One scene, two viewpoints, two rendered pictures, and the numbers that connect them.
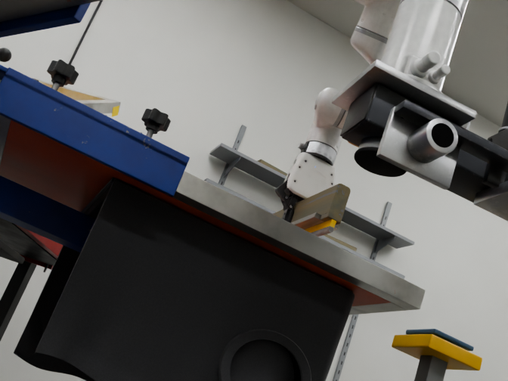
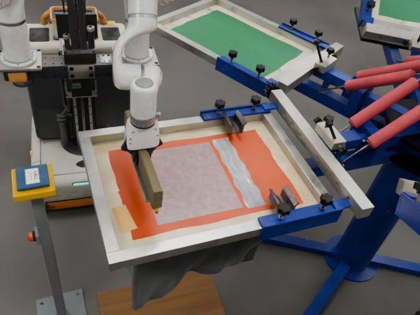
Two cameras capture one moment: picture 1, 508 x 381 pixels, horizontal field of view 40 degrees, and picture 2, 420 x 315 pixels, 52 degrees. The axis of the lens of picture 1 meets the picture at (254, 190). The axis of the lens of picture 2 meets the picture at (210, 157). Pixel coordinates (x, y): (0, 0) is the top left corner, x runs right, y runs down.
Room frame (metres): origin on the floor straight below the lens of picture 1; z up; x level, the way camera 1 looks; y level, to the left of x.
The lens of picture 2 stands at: (2.43, -0.08, 2.06)
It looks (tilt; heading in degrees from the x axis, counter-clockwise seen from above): 43 degrees down; 169
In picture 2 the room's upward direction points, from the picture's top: 10 degrees clockwise
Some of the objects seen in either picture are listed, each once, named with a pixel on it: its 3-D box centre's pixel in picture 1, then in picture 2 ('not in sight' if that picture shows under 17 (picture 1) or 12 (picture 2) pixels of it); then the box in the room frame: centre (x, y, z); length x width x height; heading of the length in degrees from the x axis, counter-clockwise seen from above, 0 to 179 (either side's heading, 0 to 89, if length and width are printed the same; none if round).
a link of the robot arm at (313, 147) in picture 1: (315, 153); (145, 115); (1.41, -0.10, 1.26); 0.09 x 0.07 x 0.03; 106
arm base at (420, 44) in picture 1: (421, 54); (136, 36); (0.85, -0.15, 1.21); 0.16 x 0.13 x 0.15; 12
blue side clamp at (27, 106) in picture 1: (91, 137); (235, 116); (1.02, 0.26, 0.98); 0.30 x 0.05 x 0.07; 107
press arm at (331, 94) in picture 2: not in sight; (303, 85); (0.62, 0.67, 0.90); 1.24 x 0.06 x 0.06; 47
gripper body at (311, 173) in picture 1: (310, 179); (142, 131); (1.41, -0.11, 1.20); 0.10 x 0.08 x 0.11; 106
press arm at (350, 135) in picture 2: not in sight; (338, 141); (1.19, 0.65, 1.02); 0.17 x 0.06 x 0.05; 107
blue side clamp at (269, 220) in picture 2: not in sight; (299, 218); (1.55, 0.42, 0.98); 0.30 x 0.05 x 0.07; 107
